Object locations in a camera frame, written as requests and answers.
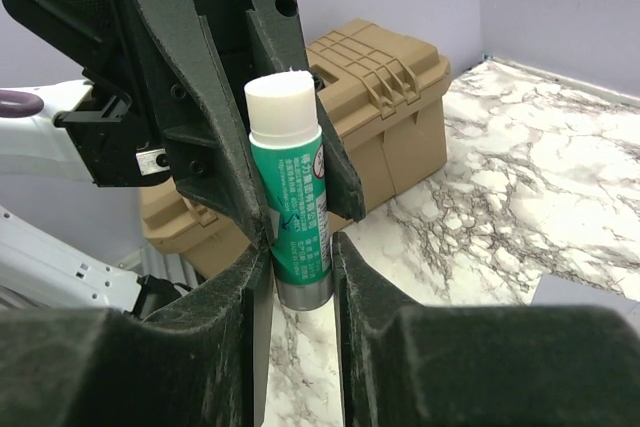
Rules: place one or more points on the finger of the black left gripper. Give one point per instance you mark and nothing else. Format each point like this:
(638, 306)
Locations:
(283, 108)

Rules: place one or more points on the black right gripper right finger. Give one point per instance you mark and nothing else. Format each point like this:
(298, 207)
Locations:
(406, 364)

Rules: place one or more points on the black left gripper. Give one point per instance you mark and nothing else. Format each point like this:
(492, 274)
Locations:
(185, 63)

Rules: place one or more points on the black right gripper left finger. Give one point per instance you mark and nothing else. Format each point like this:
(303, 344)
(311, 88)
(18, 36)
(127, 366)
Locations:
(202, 360)

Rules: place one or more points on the green white glue stick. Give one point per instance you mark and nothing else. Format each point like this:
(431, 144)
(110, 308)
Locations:
(297, 206)

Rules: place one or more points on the grey paper envelope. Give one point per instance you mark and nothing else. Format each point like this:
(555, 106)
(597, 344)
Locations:
(552, 290)

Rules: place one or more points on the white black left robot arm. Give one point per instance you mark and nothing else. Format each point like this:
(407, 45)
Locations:
(86, 130)

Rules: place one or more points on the tan plastic tool case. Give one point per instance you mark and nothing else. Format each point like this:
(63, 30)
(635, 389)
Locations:
(383, 92)

